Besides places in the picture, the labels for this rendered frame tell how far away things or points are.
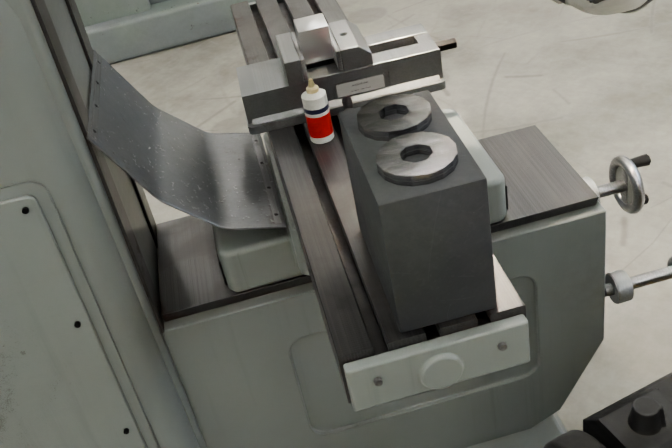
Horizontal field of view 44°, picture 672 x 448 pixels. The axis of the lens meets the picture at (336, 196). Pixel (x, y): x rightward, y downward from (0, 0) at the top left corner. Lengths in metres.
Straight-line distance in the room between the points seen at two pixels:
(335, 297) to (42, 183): 0.44
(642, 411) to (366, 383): 0.45
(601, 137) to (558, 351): 1.47
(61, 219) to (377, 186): 0.52
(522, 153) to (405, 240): 0.76
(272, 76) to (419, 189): 0.62
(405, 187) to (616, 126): 2.27
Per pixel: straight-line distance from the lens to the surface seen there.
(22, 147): 1.20
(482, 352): 1.02
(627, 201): 1.73
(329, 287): 1.07
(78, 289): 1.31
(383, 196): 0.88
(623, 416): 1.33
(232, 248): 1.37
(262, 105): 1.43
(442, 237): 0.92
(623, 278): 1.65
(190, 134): 1.54
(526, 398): 1.76
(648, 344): 2.29
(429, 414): 1.70
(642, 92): 3.33
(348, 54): 1.41
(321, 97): 1.33
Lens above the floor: 1.62
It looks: 34 degrees down
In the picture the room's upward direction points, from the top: 12 degrees counter-clockwise
